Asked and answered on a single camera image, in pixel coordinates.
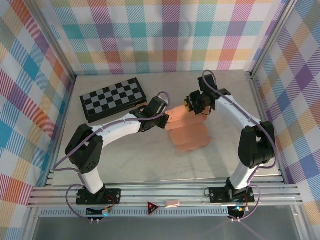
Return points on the aluminium corner post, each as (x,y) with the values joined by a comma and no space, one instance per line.
(53,37)
(272,37)

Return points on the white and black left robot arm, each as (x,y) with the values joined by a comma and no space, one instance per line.
(120,127)

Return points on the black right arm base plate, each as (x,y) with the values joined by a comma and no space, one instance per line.
(217,193)

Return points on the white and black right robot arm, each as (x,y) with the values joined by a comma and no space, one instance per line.
(232,112)

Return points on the small pink oval pad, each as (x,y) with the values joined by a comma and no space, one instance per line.
(172,203)

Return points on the small circuit board with LEDs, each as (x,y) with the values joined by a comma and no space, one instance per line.
(100,212)
(238,210)

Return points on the aluminium rail base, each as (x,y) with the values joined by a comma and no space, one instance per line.
(162,192)

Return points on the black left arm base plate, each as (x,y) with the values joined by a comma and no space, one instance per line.
(112,196)

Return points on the grey metal sheet panel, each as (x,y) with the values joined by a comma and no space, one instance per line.
(162,230)

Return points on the black and grey chessboard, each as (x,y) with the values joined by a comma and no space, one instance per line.
(110,100)

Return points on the aluminium side rail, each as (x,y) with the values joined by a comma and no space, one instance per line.
(62,120)
(257,100)

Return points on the red triangular indicator light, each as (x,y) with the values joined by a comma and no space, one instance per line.
(152,207)

